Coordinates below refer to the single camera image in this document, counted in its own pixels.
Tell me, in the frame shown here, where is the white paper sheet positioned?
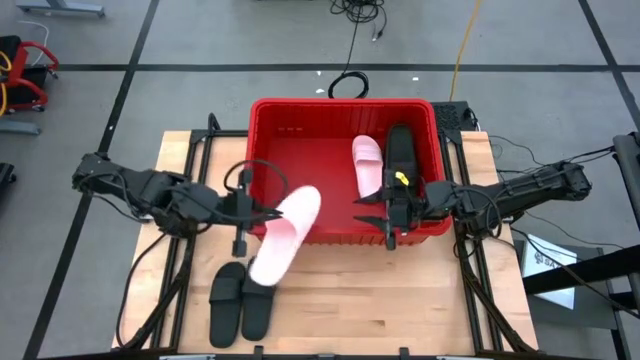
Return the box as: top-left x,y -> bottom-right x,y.
519,233 -> 579,311

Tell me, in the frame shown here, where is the black aluminium frame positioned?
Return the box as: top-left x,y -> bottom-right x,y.
434,127 -> 539,354
112,112 -> 251,351

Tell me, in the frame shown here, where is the black foam slide sandal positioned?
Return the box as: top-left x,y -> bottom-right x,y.
240,257 -> 277,343
208,260 -> 247,350
384,123 -> 420,201

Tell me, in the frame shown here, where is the grey metal bar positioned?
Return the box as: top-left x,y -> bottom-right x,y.
14,0 -> 106,19

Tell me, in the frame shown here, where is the black beam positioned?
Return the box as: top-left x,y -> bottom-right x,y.
522,244 -> 640,296

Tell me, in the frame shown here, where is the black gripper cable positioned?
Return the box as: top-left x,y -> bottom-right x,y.
222,158 -> 290,211

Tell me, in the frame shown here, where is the black vented box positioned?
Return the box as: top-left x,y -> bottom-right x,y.
430,101 -> 476,132

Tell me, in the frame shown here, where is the grey metal foot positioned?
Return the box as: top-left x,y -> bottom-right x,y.
0,117 -> 44,137

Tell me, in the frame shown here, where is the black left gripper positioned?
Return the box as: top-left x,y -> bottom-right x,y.
215,167 -> 285,258

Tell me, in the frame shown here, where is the red cart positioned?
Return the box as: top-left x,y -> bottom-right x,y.
0,34 -> 60,115

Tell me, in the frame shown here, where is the grey side table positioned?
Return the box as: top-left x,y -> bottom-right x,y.
512,237 -> 631,360

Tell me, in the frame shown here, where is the red plastic bin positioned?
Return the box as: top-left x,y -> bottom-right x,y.
247,97 -> 454,247

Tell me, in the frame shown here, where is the yellow cable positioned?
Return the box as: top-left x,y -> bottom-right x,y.
448,0 -> 484,103

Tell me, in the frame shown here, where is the black floor object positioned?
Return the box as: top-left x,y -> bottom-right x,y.
0,162 -> 17,201

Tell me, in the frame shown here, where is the grey padded post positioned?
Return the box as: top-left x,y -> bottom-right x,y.
612,132 -> 640,231

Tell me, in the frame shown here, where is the black cable bundle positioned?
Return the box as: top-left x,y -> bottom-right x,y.
328,0 -> 389,41

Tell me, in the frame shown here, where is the pink foam slide sandal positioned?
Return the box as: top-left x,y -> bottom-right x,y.
351,134 -> 385,200
248,184 -> 323,288

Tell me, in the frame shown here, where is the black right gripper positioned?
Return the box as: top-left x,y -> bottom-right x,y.
352,167 -> 454,252

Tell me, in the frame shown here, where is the black coiled cable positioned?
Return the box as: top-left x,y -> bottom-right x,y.
327,14 -> 371,100

